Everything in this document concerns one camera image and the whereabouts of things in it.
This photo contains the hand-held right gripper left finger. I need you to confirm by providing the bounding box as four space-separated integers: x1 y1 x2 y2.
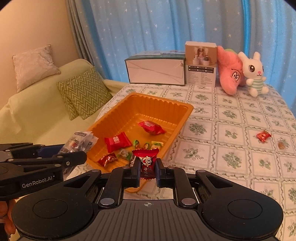
62 158 141 209

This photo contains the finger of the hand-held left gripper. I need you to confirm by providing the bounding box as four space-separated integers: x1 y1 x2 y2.
0 151 88 173
0 142 65 160

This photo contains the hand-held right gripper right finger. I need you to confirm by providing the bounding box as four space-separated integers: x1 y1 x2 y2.
155 158 234 208

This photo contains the clear printed snack packet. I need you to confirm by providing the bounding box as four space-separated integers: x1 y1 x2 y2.
69 131 98 154
57 138 79 154

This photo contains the small red candy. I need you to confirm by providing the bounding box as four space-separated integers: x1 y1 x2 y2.
257 130 272 142
97 153 118 167
131 148 160 180

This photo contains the large red snack packet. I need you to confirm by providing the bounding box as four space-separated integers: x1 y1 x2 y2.
104 132 132 153
138 120 167 135

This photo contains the orange plastic tray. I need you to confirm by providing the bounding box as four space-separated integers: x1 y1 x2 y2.
87 92 194 193

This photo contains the person's left hand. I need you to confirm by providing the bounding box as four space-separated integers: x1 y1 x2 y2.
0 200 16 235

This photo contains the pale green sofa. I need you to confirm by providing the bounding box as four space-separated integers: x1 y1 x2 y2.
0 58 129 145

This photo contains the green chevron pillow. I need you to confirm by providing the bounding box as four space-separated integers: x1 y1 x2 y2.
57 67 113 120

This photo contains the grey square pillow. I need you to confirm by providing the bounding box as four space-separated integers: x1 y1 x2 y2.
12 44 61 93

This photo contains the green floral tablecloth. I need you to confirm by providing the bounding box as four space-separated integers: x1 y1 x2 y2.
65 81 296 241

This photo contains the long white cardboard box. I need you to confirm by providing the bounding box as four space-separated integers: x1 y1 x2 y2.
124 50 187 86

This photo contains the photo printed cardboard box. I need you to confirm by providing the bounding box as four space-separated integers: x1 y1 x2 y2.
185 41 218 88

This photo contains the pink star plush toy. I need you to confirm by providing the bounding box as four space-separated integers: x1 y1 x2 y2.
216 45 247 96

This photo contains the white rabbit plush toy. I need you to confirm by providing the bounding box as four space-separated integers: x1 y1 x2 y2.
238 51 269 97

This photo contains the blue star curtain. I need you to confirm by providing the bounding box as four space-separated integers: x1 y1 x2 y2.
66 0 296 105

